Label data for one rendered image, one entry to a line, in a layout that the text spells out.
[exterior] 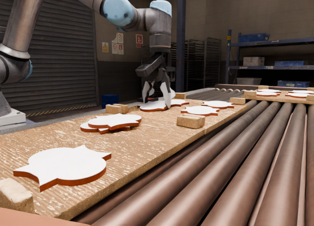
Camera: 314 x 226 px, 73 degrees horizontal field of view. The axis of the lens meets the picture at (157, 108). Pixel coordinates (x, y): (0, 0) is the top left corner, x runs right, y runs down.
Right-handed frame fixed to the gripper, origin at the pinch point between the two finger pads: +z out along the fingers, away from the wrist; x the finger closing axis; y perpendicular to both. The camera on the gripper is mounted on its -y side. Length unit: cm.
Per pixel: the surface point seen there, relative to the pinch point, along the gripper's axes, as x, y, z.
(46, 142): -3.8, -41.1, 3.0
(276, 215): -44, -35, 5
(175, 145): -25.2, -27.0, 2.6
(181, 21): 223, 398, -138
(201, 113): -18.7, -1.7, 0.4
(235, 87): 2, 102, -3
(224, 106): -20.3, 13.9, -0.2
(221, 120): -25.2, -1.9, 1.5
